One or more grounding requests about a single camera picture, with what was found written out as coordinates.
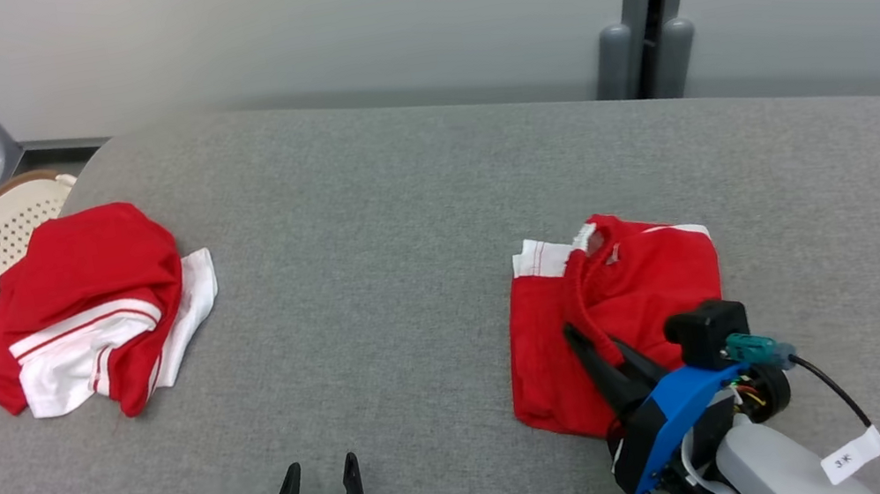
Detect teal right camera connector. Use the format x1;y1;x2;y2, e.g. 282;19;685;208
722;323;800;379

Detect white paper cable tag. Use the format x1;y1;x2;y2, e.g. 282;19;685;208
815;423;880;489

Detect red shorts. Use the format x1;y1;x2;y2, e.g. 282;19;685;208
483;194;745;454

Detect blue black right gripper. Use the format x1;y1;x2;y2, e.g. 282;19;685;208
561;295;767;494

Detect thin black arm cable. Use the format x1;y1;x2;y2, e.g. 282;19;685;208
784;339;880;494

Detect red white jersey shirt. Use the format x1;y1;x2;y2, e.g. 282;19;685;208
0;188;238;440

